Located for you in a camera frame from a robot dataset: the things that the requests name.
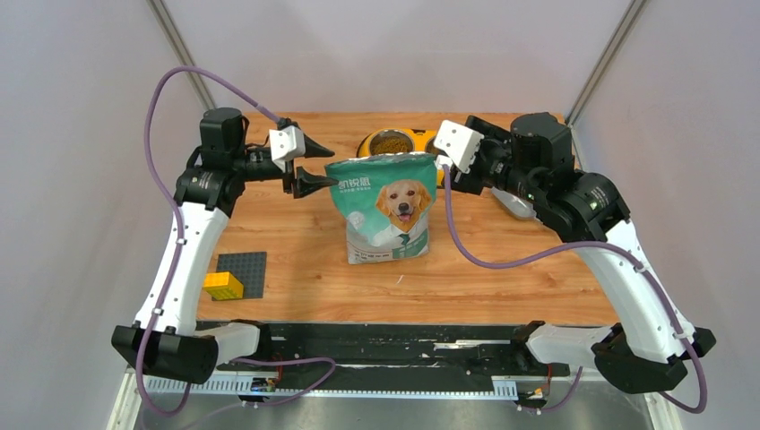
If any green pet food bag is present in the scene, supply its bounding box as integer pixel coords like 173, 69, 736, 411
325, 152, 438, 264

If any aluminium frame post right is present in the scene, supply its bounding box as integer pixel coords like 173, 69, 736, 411
565, 0, 650, 127

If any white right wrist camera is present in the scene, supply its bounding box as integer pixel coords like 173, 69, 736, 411
434, 120, 485, 174

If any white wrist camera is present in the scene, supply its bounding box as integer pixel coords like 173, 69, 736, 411
434, 120, 485, 174
268, 125, 306, 172

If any yellow double pet bowl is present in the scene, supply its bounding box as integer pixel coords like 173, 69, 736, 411
340, 128, 444, 191

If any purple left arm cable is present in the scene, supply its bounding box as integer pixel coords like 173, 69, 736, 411
134, 65, 338, 417

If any aluminium frame post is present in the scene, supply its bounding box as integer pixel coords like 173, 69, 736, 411
146, 0, 218, 110
565, 0, 650, 127

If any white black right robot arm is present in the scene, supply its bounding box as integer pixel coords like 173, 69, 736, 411
290, 112, 716, 395

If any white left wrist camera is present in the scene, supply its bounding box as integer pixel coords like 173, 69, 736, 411
268, 125, 306, 172

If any aluminium frame post left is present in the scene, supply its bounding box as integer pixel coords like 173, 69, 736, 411
146, 0, 218, 110

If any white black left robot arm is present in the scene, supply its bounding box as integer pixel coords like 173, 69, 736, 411
111, 107, 336, 384

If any brown kibble pet food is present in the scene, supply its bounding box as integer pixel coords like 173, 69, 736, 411
369, 135, 439, 155

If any grey metal scoop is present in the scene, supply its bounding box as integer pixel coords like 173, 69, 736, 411
491, 188, 537, 220

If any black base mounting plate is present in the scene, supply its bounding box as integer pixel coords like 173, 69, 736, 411
195, 321, 618, 393

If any dark grey building plate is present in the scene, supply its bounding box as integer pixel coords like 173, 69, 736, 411
216, 252, 267, 299

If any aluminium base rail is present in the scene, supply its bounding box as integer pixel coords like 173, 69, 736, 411
107, 333, 678, 430

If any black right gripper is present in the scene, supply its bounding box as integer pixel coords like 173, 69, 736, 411
441, 116, 541, 204

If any yellow building brick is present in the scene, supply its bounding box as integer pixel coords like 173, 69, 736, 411
203, 271, 244, 301

